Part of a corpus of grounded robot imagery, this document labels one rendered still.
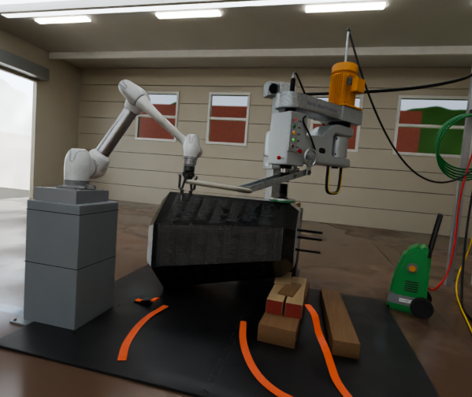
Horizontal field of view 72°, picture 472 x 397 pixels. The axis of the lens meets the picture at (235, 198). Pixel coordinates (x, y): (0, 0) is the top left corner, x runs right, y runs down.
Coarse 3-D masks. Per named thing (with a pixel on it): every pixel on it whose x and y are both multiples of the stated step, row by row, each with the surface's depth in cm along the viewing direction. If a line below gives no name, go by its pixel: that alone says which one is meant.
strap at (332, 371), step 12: (156, 312) 234; (312, 312) 208; (240, 324) 226; (132, 336) 198; (240, 336) 209; (324, 348) 184; (120, 360) 173; (252, 360) 183; (252, 372) 172; (336, 372) 174; (264, 384) 162; (336, 384) 166; (288, 396) 155; (348, 396) 158
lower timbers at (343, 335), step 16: (336, 304) 253; (272, 320) 212; (288, 320) 214; (336, 320) 224; (272, 336) 203; (288, 336) 200; (336, 336) 200; (352, 336) 201; (336, 352) 195; (352, 352) 194
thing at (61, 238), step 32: (32, 224) 205; (64, 224) 199; (96, 224) 212; (32, 256) 206; (64, 256) 200; (96, 256) 215; (32, 288) 207; (64, 288) 201; (96, 288) 218; (32, 320) 209; (64, 320) 203
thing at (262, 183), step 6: (288, 174) 261; (294, 174) 264; (300, 174) 269; (258, 180) 257; (264, 180) 260; (270, 180) 249; (276, 180) 253; (282, 180) 257; (240, 186) 246; (246, 186) 250; (252, 186) 239; (258, 186) 243; (264, 186) 246; (270, 186) 250
